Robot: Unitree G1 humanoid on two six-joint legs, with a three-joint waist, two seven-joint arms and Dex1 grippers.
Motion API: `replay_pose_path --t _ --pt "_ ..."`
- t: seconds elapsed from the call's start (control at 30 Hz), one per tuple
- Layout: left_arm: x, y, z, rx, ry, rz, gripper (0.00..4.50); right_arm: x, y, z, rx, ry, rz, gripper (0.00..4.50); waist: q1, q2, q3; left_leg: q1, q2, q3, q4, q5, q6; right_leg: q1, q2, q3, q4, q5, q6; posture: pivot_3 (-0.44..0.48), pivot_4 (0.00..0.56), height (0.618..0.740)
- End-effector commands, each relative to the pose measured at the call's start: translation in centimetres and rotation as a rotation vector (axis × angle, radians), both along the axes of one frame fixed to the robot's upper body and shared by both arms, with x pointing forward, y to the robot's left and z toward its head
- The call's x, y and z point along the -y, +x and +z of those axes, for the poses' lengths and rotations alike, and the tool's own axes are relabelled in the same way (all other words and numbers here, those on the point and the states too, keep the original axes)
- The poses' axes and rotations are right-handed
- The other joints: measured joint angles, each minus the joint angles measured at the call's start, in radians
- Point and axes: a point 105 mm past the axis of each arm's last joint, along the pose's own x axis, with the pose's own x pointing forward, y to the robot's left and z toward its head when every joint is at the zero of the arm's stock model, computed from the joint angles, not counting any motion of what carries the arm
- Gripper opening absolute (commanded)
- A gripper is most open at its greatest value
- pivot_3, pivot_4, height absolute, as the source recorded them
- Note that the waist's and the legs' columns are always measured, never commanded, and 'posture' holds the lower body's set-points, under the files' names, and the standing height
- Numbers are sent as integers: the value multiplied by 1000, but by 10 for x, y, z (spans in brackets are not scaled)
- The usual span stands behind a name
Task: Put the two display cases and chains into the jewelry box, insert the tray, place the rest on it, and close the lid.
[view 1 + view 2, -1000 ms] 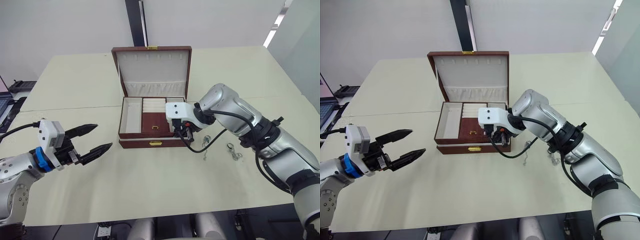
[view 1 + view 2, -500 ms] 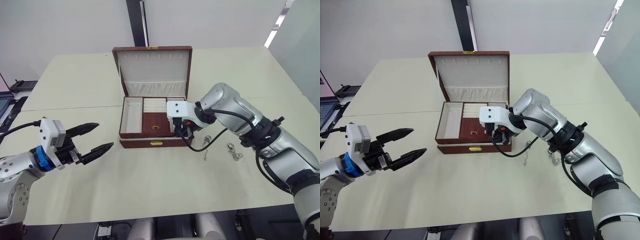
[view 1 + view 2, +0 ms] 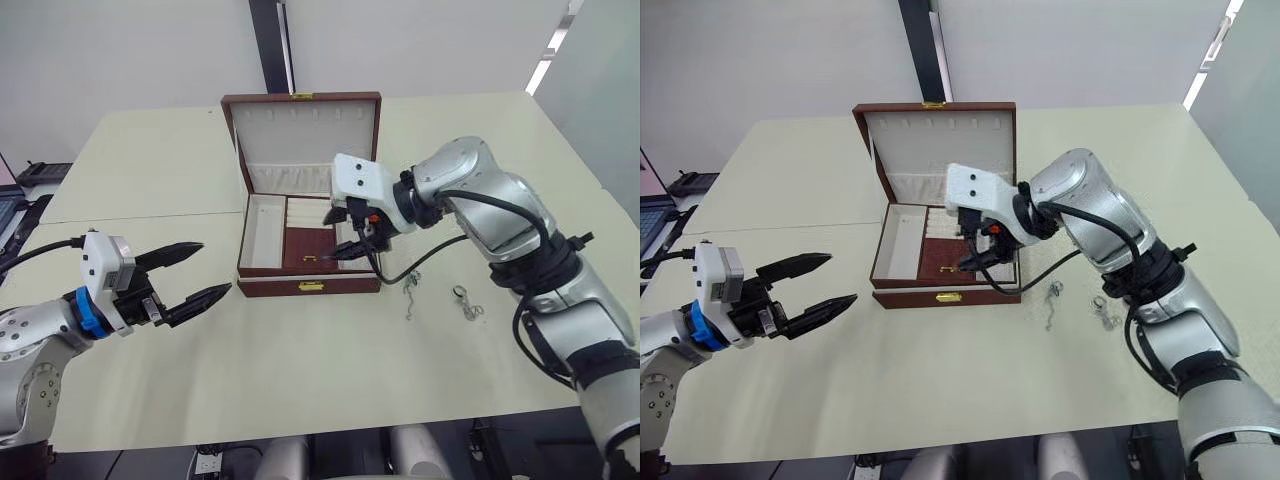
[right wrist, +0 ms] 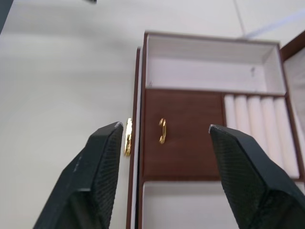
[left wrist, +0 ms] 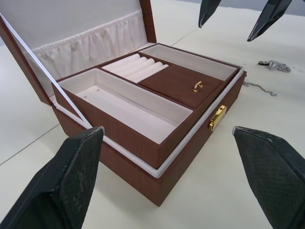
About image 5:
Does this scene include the brown compartment tray, gold handle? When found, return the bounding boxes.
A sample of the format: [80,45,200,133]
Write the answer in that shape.
[51,42,240,167]

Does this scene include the thin silver chain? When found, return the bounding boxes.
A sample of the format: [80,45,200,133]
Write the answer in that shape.
[243,81,277,97]

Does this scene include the brown jewelry box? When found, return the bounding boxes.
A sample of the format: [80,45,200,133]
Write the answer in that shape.
[0,0,246,213]

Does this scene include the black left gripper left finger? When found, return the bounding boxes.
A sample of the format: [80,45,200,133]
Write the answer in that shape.
[0,126,105,229]

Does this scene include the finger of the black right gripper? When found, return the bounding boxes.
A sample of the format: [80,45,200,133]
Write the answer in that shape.
[247,0,293,42]
[198,0,222,29]

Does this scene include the white ribbon lid strap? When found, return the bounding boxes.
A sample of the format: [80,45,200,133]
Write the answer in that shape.
[0,13,92,129]

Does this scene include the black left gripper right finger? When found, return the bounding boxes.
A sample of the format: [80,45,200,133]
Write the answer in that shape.
[232,125,305,229]

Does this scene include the gold box clasp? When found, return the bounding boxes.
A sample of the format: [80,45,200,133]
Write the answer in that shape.
[209,104,226,131]

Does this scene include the silver beaded chain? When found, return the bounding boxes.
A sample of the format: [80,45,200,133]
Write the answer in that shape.
[267,59,292,73]

